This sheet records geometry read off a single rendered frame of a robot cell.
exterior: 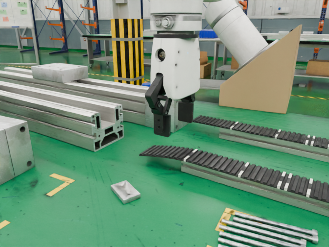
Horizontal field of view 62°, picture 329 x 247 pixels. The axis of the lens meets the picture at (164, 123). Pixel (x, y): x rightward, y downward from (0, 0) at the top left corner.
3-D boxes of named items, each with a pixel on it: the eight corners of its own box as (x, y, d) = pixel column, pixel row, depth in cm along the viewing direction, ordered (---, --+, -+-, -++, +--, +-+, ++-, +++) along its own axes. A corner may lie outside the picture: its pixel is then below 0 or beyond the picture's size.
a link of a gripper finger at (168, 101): (162, 85, 42) (165, 117, 45) (177, 76, 46) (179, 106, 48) (148, 83, 44) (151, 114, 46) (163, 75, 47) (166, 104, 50)
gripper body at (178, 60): (180, 29, 39) (178, 104, 43) (209, 28, 47) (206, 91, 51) (138, 28, 43) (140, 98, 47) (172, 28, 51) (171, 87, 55)
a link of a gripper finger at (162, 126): (160, 103, 42) (161, 142, 45) (171, 98, 45) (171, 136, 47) (144, 100, 44) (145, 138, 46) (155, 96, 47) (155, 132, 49)
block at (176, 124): (195, 119, 80) (196, 87, 77) (174, 133, 70) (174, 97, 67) (169, 114, 85) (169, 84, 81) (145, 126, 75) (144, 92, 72)
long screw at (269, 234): (305, 244, 35) (306, 238, 35) (305, 250, 34) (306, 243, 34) (222, 221, 39) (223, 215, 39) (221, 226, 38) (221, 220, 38)
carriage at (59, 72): (89, 85, 97) (87, 65, 95) (63, 91, 89) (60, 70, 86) (59, 80, 105) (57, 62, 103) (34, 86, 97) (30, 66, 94)
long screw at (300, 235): (317, 240, 35) (318, 234, 35) (317, 246, 35) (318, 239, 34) (233, 219, 40) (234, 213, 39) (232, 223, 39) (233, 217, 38)
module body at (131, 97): (164, 116, 83) (164, 88, 80) (145, 126, 75) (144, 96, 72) (13, 86, 123) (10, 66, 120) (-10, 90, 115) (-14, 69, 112)
